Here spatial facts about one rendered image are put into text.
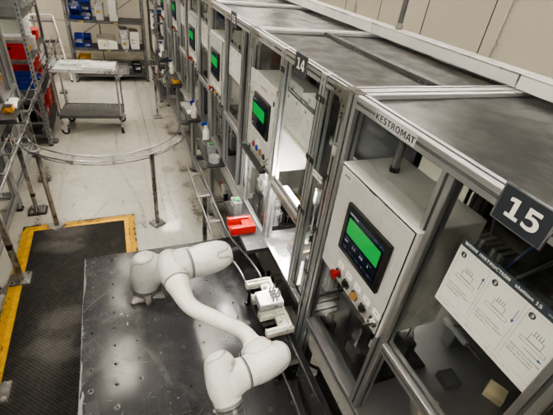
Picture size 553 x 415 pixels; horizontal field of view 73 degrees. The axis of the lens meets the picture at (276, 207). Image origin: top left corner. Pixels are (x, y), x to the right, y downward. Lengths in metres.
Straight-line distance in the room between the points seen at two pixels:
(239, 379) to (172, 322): 0.99
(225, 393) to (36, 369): 1.96
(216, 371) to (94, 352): 1.02
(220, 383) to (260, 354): 0.15
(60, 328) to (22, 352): 0.25
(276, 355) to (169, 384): 0.80
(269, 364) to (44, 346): 2.11
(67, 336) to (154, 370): 1.22
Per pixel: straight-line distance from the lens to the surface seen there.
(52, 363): 3.04
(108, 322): 2.26
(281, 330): 1.91
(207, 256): 1.61
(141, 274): 2.16
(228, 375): 1.26
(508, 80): 1.91
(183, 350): 2.08
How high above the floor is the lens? 2.39
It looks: 34 degrees down
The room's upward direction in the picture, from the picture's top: 7 degrees clockwise
